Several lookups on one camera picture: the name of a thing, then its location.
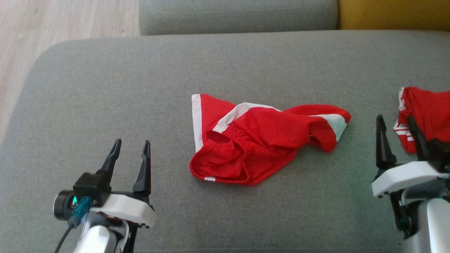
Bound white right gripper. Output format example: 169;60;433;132
372;114;450;198

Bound grey sofa back cushion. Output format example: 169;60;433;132
139;0;339;36

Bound yellow cushion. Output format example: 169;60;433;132
337;0;450;31

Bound red white-striped shorts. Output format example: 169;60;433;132
189;93;351;186

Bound red basketball jersey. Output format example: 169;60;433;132
394;87;450;153

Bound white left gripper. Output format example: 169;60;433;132
91;139;155;228

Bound grey sofa seat cushion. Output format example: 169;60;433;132
0;30;450;253

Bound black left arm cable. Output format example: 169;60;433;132
54;196;94;253

